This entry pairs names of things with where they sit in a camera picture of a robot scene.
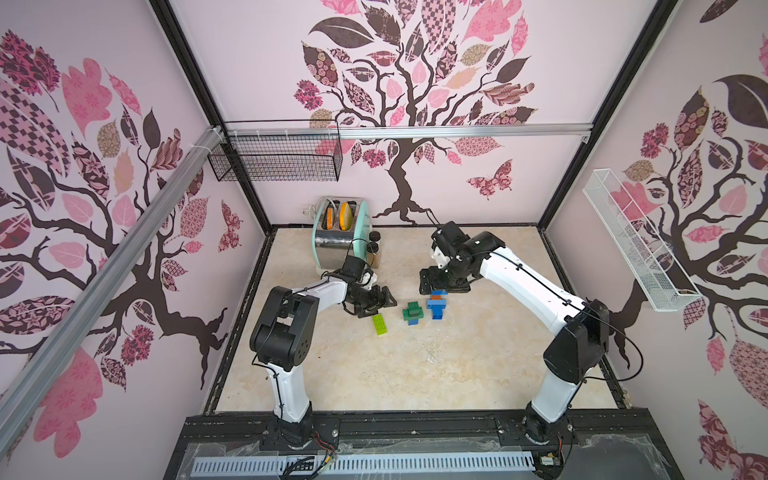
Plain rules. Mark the aluminium rail back wall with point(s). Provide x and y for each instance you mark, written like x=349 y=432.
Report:
x=405 y=132

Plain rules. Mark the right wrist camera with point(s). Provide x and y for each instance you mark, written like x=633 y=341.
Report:
x=448 y=240

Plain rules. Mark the dark green long lego brick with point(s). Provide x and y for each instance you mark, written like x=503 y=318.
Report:
x=407 y=316

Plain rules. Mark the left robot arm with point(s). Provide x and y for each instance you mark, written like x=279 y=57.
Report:
x=283 y=335

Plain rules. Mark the lime green long lego brick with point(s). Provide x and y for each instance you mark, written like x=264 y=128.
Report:
x=380 y=325

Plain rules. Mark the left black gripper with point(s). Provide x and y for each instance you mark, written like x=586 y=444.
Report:
x=376 y=303

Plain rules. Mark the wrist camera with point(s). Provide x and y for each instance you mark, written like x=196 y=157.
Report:
x=448 y=240
x=358 y=271

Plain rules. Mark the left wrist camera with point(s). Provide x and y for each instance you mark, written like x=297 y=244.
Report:
x=358 y=271

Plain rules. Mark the mint green toaster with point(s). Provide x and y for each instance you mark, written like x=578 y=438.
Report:
x=341 y=227

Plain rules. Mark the white cable duct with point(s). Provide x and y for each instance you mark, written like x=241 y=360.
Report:
x=272 y=466

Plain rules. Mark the light blue long lego brick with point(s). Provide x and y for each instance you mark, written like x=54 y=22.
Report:
x=436 y=304

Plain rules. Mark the aluminium rail left wall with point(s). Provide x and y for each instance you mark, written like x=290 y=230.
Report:
x=37 y=377

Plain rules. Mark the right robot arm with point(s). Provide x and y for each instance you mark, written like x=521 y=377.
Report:
x=580 y=328

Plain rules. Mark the white wire shelf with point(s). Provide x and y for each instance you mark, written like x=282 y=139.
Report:
x=666 y=284

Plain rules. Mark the aluminium rail wall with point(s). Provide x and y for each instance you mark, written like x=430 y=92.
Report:
x=405 y=132
x=37 y=377

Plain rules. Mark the black wire basket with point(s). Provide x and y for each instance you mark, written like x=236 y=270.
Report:
x=279 y=150

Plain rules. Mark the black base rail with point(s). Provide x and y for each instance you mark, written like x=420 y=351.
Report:
x=509 y=427

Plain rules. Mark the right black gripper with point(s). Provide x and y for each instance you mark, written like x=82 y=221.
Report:
x=442 y=282

